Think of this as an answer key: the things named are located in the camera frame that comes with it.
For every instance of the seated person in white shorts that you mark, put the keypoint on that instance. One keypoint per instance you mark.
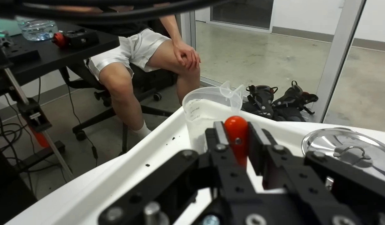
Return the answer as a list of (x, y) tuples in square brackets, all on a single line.
[(121, 83)]

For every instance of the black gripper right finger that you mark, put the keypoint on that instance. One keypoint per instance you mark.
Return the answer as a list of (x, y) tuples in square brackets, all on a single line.
[(300, 179)]

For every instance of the black device with red knob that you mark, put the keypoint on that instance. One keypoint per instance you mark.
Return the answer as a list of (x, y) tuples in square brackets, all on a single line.
[(75, 38)]

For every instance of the grey metal frame post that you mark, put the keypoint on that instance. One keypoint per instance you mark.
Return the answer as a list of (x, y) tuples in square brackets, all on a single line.
[(337, 54)]

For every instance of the grey stand leg with clamp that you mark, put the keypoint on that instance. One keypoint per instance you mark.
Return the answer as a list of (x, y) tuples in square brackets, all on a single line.
[(33, 119)]

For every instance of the bare person hand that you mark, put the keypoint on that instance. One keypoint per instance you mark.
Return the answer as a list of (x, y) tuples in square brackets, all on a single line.
[(185, 55)]

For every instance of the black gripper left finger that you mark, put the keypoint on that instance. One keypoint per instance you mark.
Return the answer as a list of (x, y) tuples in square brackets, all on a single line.
[(225, 175)]

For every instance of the clear plastic cup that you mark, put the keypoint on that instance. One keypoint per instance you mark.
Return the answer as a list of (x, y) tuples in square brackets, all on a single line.
[(200, 113)]

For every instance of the black desk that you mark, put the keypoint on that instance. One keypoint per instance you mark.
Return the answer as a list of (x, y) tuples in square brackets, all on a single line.
[(42, 56)]

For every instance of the black tool pile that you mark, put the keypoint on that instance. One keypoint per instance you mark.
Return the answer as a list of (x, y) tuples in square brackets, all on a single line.
[(280, 101)]

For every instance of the bare person forearm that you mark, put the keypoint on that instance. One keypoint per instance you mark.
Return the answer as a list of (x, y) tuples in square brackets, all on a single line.
[(170, 28)]

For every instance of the white rectangular tray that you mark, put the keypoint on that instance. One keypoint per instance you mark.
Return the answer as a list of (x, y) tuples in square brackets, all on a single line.
[(117, 179)]

